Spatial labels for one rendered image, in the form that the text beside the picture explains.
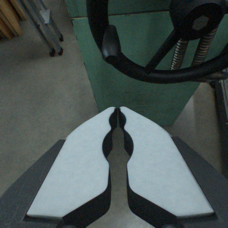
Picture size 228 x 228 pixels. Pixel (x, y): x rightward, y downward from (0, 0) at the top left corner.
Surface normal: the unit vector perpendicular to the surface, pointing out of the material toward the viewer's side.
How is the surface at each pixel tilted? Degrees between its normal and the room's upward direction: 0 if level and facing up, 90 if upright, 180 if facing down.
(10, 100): 0
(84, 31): 90
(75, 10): 90
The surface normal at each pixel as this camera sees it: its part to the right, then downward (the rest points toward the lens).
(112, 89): 0.03, 0.88
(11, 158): -0.06, -0.47
